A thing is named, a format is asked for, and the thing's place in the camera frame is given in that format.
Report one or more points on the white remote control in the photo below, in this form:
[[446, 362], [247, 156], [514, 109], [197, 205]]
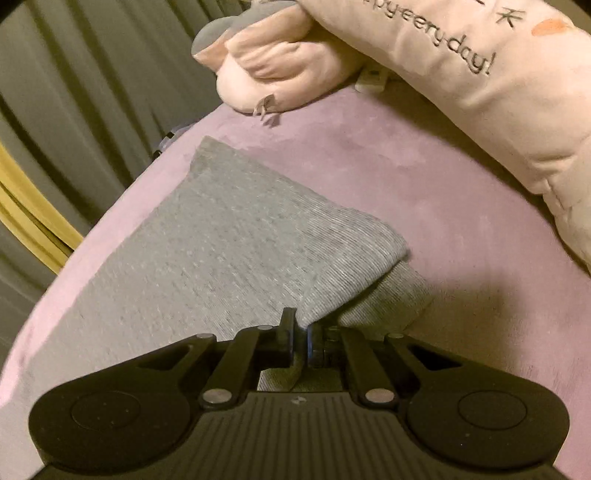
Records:
[[371, 79]]

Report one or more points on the small pale object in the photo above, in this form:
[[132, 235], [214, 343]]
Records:
[[168, 138]]

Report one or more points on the long pink printed pillow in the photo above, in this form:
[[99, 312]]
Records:
[[485, 106]]

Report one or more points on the pink fleece blanket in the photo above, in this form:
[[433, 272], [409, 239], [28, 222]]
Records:
[[461, 221]]

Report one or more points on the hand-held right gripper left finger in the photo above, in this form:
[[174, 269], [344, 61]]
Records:
[[287, 330]]

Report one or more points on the yellow curtain strip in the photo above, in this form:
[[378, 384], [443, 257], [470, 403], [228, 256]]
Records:
[[32, 212]]

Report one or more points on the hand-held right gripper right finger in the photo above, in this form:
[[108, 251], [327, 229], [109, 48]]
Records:
[[315, 344]]

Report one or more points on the grey pants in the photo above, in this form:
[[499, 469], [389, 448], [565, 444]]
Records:
[[207, 249]]

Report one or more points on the grey-green curtain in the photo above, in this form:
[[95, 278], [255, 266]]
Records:
[[92, 69]]

